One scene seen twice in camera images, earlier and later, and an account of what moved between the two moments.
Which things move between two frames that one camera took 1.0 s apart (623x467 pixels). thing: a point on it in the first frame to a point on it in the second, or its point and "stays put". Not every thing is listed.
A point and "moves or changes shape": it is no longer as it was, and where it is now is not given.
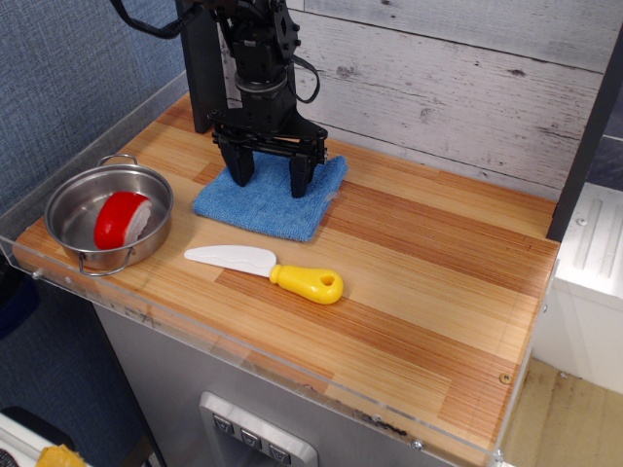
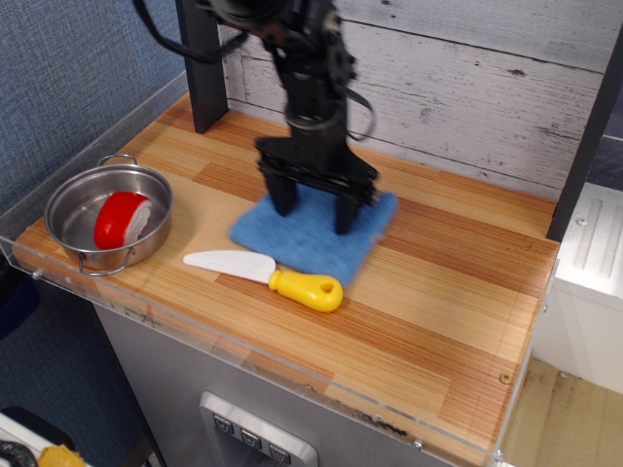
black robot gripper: (270, 121) to (317, 154)
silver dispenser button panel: (233, 436) stays put
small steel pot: (105, 216) stays put
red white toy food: (120, 219) stays put
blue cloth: (267, 201) moves or changes shape
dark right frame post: (600, 119) stays put
